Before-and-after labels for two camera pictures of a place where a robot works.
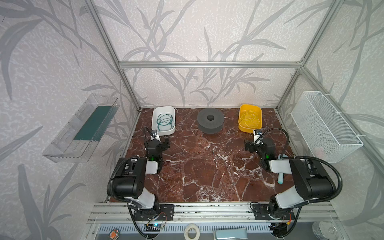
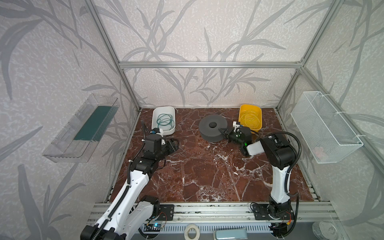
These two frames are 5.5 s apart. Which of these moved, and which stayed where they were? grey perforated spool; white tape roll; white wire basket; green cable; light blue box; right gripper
Moved: right gripper; grey perforated spool
Stayed: light blue box; white tape roll; white wire basket; green cable
